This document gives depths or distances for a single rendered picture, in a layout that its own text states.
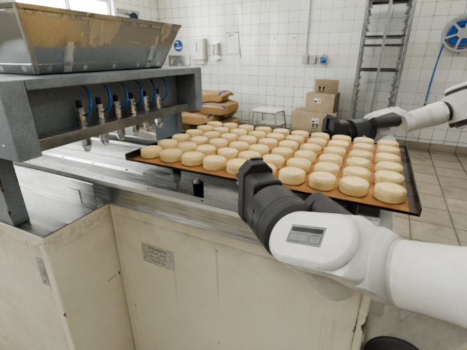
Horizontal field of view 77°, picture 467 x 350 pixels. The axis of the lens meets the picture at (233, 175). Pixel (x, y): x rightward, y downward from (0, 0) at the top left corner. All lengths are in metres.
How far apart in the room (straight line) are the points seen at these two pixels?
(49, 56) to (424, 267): 0.81
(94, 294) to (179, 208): 0.38
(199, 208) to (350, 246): 0.47
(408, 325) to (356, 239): 0.58
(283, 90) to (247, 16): 1.26
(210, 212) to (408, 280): 0.48
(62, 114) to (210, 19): 4.72
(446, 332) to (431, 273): 0.59
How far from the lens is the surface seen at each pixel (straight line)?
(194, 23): 5.63
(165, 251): 0.84
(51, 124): 0.87
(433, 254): 0.31
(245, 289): 0.76
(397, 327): 0.89
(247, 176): 0.49
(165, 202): 0.77
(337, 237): 0.32
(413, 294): 0.31
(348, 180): 0.57
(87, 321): 1.02
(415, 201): 0.59
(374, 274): 0.31
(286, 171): 0.58
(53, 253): 0.85
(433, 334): 0.89
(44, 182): 1.03
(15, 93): 0.73
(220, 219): 0.69
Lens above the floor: 1.23
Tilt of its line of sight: 22 degrees down
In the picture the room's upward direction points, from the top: straight up
